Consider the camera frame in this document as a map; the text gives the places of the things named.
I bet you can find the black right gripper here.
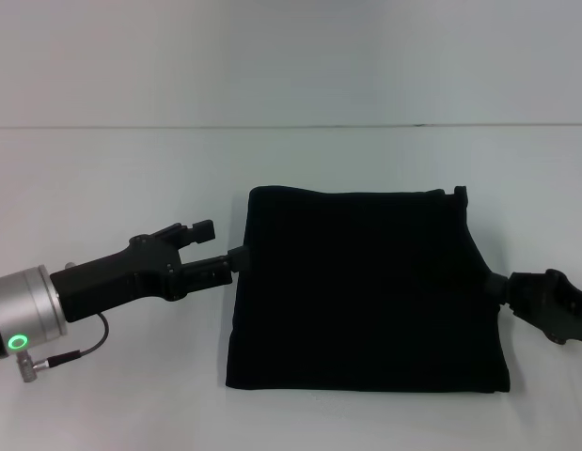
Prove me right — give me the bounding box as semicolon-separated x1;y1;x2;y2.
482;267;582;349

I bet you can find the black shirt with FREE print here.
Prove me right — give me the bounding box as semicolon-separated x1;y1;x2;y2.
223;184;512;396

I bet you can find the left arm cable with plug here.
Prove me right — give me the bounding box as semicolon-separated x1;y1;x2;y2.
16;312;109;384

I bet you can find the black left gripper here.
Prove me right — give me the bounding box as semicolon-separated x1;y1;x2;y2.
49;218;250;325

